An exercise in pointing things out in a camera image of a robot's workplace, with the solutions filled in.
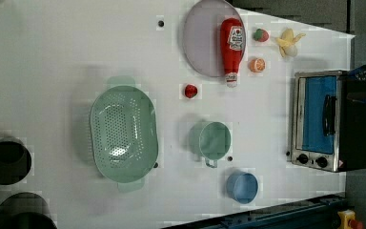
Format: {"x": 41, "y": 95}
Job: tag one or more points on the yellow red emergency button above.
{"x": 348, "y": 220}

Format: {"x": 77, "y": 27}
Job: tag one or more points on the green mug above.
{"x": 210, "y": 140}

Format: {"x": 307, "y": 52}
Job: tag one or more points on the black cylinder upper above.
{"x": 15, "y": 161}

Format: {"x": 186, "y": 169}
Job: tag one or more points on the toy orange half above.
{"x": 257, "y": 65}

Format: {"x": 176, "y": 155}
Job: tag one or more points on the blue metal frame rail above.
{"x": 312, "y": 213}

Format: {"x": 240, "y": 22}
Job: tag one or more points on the lavender round plate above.
{"x": 200, "y": 35}

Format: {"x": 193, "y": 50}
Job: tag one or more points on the small red toy strawberry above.
{"x": 190, "y": 91}

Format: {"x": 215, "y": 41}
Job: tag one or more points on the black cylinder lower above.
{"x": 25, "y": 211}

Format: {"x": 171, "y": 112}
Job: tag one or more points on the toy strawberry with green top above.
{"x": 261, "y": 35}

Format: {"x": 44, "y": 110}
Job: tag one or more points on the silver toaster oven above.
{"x": 328, "y": 130}

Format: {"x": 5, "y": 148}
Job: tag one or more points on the red ketchup bottle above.
{"x": 232, "y": 44}

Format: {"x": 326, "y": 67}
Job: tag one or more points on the green perforated colander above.
{"x": 123, "y": 134}

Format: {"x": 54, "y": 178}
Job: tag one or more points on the blue bowl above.
{"x": 242, "y": 187}

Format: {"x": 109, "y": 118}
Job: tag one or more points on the black cylinder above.
{"x": 25, "y": 211}
{"x": 15, "y": 161}

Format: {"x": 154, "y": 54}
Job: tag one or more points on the toy peeled banana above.
{"x": 287, "y": 43}

